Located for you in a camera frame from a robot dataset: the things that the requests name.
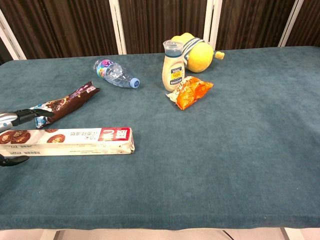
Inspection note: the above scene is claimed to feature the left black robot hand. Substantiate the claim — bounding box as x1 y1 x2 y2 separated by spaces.
0 108 55 168

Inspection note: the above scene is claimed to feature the long white cookie box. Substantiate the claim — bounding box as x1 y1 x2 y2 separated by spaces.
0 127 136 157

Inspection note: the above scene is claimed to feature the brown chocolate snack wrapper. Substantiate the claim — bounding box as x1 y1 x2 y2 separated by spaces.
28 80 101 129

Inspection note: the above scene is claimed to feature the clear plastic water bottle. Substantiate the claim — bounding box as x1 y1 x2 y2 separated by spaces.
93 59 141 89

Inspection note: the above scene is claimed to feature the cream mayonnaise squeeze bottle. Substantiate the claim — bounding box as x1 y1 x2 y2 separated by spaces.
161 39 186 93

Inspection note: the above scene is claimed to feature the orange snack bag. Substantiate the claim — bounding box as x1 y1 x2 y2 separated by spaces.
165 75 215 111

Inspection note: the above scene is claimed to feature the teal table cloth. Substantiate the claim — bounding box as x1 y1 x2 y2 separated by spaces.
0 46 320 231

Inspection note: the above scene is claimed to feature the yellow plush toy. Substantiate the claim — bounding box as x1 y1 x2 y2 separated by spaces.
170 32 226 74

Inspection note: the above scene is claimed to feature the white folding screen frame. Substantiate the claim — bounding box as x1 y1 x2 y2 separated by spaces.
0 0 306 61

